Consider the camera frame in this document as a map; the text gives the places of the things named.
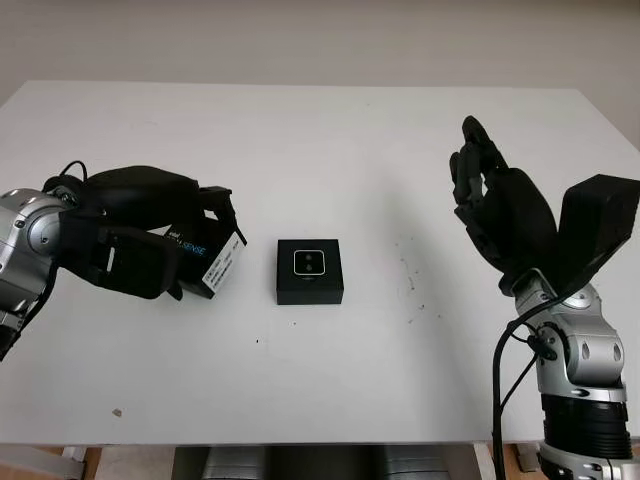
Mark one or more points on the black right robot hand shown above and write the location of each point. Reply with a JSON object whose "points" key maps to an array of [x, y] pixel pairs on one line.
{"points": [[520, 220]]}

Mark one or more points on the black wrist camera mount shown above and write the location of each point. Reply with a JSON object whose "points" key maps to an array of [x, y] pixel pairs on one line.
{"points": [[140, 265], [600, 225]]}

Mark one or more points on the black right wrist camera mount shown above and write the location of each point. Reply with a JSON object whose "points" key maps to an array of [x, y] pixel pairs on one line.
{"points": [[600, 225]]}

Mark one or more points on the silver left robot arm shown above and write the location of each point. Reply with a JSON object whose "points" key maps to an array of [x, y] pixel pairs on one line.
{"points": [[25, 240]]}

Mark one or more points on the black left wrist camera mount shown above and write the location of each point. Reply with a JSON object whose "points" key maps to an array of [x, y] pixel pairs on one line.
{"points": [[140, 265]]}

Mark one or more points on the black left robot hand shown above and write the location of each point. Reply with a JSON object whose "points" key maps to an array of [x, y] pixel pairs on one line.
{"points": [[145, 195]]}

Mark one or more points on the black camera box base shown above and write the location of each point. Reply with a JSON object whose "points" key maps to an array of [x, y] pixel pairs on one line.
{"points": [[310, 292]]}

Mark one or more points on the small silver cube camera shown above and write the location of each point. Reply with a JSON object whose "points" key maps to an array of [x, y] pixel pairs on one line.
{"points": [[310, 262]]}

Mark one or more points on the black box lid with label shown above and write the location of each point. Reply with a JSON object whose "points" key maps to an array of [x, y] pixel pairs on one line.
{"points": [[210, 260]]}

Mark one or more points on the dark grey robot body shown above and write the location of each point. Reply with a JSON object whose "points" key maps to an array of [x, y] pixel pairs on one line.
{"points": [[325, 462]]}

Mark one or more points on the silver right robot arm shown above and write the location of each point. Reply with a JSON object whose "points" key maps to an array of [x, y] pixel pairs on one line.
{"points": [[590, 360]]}

